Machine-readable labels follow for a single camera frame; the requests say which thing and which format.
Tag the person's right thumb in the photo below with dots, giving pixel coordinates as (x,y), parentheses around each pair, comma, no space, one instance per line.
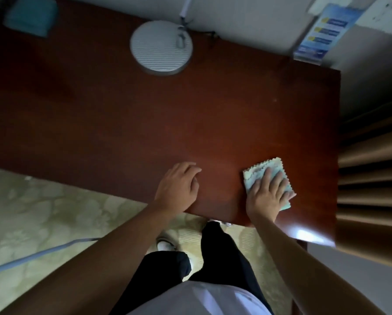
(252,188)

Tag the person's left hand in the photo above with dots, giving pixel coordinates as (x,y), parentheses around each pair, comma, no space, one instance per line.
(174,190)

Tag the teal box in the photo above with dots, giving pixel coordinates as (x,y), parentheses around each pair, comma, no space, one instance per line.
(30,14)

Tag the white shirt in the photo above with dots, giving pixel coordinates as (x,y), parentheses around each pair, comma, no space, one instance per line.
(199,300)

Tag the white shoe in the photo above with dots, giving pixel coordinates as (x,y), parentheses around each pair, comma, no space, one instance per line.
(219,222)
(164,245)

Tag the person's right little finger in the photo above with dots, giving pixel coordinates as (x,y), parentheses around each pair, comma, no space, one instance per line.
(290,196)

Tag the blue leaflet in clear holder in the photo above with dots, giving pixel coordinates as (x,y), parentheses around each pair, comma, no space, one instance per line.
(327,32)

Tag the white wall socket panel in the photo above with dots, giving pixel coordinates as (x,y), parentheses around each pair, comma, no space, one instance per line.
(384,13)

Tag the brown pleated curtain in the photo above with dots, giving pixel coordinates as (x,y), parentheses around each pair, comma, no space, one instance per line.
(369,180)

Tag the person's left forearm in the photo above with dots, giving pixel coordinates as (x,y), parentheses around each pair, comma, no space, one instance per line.
(94,262)

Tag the person's left thumb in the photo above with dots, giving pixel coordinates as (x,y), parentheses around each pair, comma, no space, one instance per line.
(195,188)

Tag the person's right middle finger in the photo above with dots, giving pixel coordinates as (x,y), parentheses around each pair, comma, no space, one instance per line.
(278,179)

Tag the person's right forearm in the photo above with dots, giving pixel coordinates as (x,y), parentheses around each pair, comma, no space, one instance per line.
(314,268)

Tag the pale green cleaning cloth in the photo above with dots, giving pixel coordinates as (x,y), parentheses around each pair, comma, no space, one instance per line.
(253,173)

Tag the grey round-base desk lamp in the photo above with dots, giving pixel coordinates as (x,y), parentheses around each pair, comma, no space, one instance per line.
(159,49)

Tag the black trousers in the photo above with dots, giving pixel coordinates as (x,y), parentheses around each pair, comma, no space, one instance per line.
(222,259)

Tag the person's right hand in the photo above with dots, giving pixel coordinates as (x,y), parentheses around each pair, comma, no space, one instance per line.
(266,200)

